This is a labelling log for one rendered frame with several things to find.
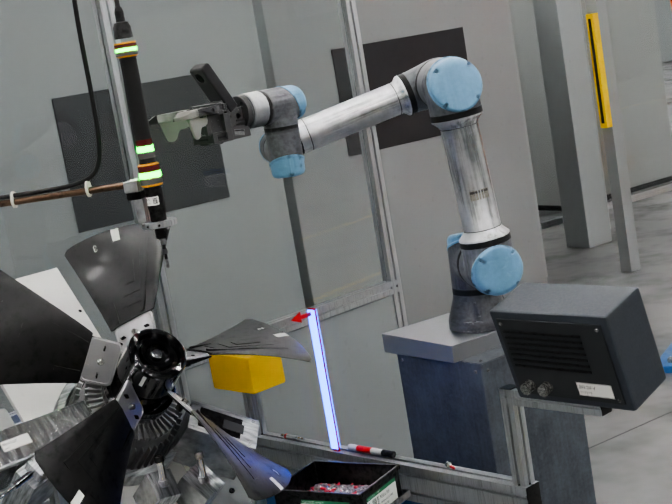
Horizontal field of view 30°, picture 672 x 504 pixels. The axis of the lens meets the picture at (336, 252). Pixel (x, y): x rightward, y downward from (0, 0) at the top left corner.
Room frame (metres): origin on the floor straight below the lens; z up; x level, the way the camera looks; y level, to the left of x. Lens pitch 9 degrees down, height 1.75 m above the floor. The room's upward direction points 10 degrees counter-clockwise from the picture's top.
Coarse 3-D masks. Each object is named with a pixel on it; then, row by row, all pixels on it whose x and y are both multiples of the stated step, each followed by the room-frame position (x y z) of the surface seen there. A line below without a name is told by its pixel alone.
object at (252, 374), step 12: (216, 360) 2.94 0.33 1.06; (228, 360) 2.90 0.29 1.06; (240, 360) 2.87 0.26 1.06; (252, 360) 2.85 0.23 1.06; (264, 360) 2.88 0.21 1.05; (276, 360) 2.90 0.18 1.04; (216, 372) 2.95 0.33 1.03; (228, 372) 2.91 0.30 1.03; (240, 372) 2.87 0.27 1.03; (252, 372) 2.85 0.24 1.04; (264, 372) 2.87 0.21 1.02; (276, 372) 2.90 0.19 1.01; (216, 384) 2.95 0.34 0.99; (228, 384) 2.92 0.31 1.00; (240, 384) 2.88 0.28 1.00; (252, 384) 2.85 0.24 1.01; (264, 384) 2.87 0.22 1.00; (276, 384) 2.89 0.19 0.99
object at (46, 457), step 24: (120, 408) 2.29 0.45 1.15; (72, 432) 2.18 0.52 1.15; (96, 432) 2.22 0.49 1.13; (120, 432) 2.28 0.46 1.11; (48, 456) 2.13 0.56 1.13; (72, 456) 2.16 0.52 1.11; (96, 456) 2.20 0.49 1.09; (120, 456) 2.27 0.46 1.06; (72, 480) 2.14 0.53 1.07; (96, 480) 2.18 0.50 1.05; (120, 480) 2.25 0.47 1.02
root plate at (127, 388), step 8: (128, 384) 2.34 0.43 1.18; (120, 392) 2.31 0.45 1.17; (128, 392) 2.34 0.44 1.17; (120, 400) 2.31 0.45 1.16; (128, 400) 2.33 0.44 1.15; (136, 400) 2.36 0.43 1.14; (128, 408) 2.33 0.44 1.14; (136, 408) 2.36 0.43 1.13; (128, 416) 2.33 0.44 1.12; (136, 424) 2.35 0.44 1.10
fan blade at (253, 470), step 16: (208, 432) 2.30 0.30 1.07; (224, 432) 2.37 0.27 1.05; (224, 448) 2.29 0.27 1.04; (240, 448) 2.34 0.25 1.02; (240, 464) 2.28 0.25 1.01; (256, 464) 2.33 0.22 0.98; (272, 464) 2.41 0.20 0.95; (240, 480) 2.23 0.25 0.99; (256, 480) 2.27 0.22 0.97; (288, 480) 2.37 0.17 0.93; (256, 496) 2.23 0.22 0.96
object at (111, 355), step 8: (96, 344) 2.39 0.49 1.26; (104, 344) 2.39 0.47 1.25; (112, 344) 2.40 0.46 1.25; (120, 344) 2.40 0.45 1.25; (88, 352) 2.38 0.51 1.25; (96, 352) 2.39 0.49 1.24; (104, 352) 2.39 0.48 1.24; (112, 352) 2.40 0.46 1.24; (120, 352) 2.40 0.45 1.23; (88, 360) 2.38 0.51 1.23; (96, 360) 2.39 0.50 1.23; (104, 360) 2.39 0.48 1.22; (112, 360) 2.40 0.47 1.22; (88, 368) 2.38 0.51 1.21; (96, 368) 2.39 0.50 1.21; (104, 368) 2.39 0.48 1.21; (112, 368) 2.40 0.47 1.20; (88, 376) 2.38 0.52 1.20; (104, 376) 2.39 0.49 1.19; (112, 376) 2.40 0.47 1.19; (104, 384) 2.39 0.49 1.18
